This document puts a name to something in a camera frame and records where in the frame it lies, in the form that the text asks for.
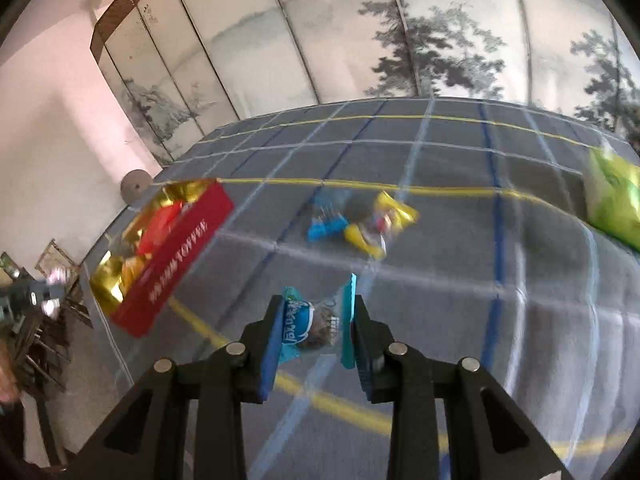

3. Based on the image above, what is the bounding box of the yellow wrapped candy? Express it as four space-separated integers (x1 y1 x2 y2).
344 191 420 261

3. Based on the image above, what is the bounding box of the blue wrapped candy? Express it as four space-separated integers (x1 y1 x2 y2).
306 192 351 244

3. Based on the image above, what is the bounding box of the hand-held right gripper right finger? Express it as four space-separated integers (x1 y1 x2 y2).
349 295 572 480

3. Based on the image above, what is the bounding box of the painted folding screen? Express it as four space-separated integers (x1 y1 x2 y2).
90 0 640 167

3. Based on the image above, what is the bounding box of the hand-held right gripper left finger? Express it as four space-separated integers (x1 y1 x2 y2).
65 295 287 480

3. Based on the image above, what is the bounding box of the wooden folding rack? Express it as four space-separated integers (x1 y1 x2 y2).
34 239 94 331

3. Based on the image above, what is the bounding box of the round grey disc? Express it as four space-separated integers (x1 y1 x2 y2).
120 170 154 202

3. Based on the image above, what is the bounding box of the teal cookie packet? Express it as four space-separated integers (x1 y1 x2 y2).
280 274 359 369

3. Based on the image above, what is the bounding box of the red candy box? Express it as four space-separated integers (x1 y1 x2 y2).
90 178 236 338

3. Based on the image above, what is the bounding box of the grey plaid tablecloth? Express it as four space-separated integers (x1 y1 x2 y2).
80 97 640 480

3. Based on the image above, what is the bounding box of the green tissue pack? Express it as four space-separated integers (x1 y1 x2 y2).
582 140 640 253

